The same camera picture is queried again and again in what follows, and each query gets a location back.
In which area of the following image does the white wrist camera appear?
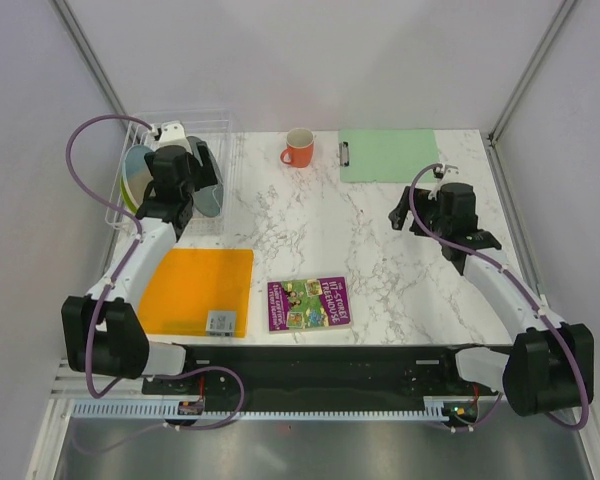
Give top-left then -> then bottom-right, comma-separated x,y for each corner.
428,164 -> 459,200
151,121 -> 190,150

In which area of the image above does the right aluminium frame post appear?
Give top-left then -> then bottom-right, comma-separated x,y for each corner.
487,0 -> 581,146

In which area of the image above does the purple treehouse book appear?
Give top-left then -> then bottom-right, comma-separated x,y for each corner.
266,276 -> 353,333

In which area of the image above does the large teal plate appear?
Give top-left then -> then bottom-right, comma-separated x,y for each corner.
187,136 -> 224,218

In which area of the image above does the green rimmed grey plate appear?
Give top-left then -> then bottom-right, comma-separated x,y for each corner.
120,145 -> 152,214

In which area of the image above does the orange mug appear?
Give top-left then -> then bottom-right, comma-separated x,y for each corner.
280,128 -> 315,168

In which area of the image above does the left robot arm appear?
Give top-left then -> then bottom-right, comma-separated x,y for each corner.
61,136 -> 220,399

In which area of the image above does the small grey box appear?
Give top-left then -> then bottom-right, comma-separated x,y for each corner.
205,310 -> 237,337

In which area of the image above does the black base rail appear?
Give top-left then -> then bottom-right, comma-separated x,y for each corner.
142,345 -> 494,410

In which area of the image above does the white wire dish rack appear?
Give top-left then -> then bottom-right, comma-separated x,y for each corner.
109,108 -> 238,236

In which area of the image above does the green clipboard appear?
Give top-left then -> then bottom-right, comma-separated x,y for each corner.
338,129 -> 439,184

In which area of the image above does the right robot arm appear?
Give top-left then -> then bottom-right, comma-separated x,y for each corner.
389,182 -> 594,429

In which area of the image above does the left aluminium frame post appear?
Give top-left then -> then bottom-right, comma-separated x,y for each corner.
50,0 -> 126,114

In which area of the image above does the orange cutting board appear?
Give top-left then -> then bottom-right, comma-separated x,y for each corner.
138,248 -> 254,338

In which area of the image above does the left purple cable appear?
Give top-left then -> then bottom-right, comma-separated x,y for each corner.
65,114 -> 246,431

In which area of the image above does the aluminium frame post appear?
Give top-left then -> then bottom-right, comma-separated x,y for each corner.
50,0 -> 126,114
487,0 -> 581,146

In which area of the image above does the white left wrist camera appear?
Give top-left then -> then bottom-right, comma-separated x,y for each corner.
151,121 -> 190,150

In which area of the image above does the white slotted cable duct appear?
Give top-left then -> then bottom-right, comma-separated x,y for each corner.
71,397 -> 478,422

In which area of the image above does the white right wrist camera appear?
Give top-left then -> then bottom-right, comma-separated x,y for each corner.
428,164 -> 459,200

